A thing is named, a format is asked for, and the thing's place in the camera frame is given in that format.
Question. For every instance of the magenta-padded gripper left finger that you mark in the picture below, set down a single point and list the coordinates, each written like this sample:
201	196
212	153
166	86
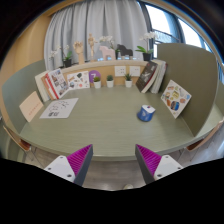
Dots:
63	166

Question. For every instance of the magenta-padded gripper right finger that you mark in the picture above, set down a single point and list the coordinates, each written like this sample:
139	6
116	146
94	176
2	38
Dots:
163	166

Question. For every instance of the blue and white computer mouse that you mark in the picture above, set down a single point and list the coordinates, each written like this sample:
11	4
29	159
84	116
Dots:
146	113

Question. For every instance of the white mouse pad with drawing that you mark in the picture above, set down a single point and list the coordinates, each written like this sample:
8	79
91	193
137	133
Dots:
60	108

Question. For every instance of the wooden chair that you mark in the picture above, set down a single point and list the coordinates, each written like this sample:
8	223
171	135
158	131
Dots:
21	144
203	141

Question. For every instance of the colourful food sticker sheet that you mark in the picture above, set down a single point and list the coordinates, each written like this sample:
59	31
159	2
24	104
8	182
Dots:
175	98

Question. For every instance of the red-spined book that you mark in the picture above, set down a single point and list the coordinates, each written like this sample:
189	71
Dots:
50	87

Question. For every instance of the tan book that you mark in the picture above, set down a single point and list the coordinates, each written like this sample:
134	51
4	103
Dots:
46	87

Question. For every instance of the red-edged photo magazine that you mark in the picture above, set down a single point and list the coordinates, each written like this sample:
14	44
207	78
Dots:
58	82

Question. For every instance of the thick white book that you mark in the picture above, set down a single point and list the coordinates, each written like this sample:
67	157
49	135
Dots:
39	85

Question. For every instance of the white sticker sheet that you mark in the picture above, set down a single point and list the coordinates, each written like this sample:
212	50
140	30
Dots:
78	80

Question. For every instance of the small potted green plant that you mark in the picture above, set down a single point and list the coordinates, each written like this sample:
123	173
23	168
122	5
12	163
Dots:
97	83
110	82
128	82

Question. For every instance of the black cover book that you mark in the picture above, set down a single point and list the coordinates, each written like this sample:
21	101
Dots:
146	76

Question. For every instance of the white books stack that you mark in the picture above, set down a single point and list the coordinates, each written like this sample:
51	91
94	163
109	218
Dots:
160	75

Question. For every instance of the green desk partition panel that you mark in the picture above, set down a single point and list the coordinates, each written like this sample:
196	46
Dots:
190	70
16	86

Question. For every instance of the purple round number sign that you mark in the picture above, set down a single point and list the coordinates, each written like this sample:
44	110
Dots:
94	74

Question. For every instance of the light wood desk shelf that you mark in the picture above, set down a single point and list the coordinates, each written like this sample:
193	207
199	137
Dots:
103	68

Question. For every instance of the wooden hand model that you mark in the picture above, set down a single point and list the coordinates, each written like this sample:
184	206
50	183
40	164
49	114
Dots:
79	53

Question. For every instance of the pink horse figure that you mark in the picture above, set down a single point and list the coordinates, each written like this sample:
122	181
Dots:
106	53

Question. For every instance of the black horse figure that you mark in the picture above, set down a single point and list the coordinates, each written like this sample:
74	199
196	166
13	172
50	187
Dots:
125	50

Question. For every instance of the wooden artist mannequin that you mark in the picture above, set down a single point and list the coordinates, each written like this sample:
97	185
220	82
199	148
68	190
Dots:
91	45

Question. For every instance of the grey curtain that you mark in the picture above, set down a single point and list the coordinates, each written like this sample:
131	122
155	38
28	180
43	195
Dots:
100	20

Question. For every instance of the window with dark frame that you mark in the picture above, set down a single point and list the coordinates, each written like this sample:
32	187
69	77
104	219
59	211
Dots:
193	33

